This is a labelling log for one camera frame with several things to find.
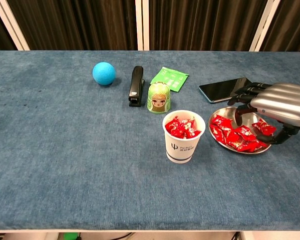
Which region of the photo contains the green nesting doll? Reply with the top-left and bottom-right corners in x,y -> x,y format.
147,81 -> 171,115

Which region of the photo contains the metal bowl with red candies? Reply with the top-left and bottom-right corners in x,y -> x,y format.
208,106 -> 272,155

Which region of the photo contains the black stapler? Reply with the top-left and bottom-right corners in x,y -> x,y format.
128,65 -> 146,108

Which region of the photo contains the green sachet packet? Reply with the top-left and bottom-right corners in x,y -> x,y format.
149,66 -> 190,93

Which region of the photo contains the heap of red candies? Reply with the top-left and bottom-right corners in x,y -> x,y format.
209,114 -> 277,153

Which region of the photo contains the blue table cloth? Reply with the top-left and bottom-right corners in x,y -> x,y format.
0,50 -> 300,231

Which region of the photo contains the blue ball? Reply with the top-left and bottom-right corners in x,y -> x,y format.
92,61 -> 117,86

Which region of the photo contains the white paper cup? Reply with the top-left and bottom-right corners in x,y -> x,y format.
162,109 -> 206,165

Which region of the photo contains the red candy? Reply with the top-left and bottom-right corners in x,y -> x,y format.
184,126 -> 202,140
164,116 -> 182,138

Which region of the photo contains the black smartphone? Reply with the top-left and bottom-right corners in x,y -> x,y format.
198,76 -> 253,104

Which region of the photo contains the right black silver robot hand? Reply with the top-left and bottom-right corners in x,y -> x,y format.
227,82 -> 300,146

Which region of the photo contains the white frame post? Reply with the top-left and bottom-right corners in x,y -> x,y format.
0,0 -> 31,51
249,0 -> 282,52
135,0 -> 150,51

